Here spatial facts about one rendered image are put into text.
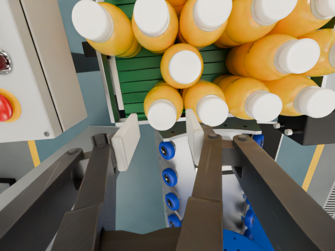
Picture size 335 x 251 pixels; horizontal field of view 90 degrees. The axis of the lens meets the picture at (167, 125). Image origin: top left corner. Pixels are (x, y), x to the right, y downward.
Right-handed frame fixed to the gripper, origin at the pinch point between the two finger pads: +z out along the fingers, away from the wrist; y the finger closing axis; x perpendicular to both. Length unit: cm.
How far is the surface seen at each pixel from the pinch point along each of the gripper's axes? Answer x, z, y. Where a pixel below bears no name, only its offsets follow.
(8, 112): 2.7, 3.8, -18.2
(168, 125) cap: -1.4, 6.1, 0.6
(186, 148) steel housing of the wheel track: -13.7, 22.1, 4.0
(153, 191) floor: -107, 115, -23
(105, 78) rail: 4.9, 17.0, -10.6
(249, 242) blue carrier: -38.1, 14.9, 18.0
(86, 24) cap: 11.3, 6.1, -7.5
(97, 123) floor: -34, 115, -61
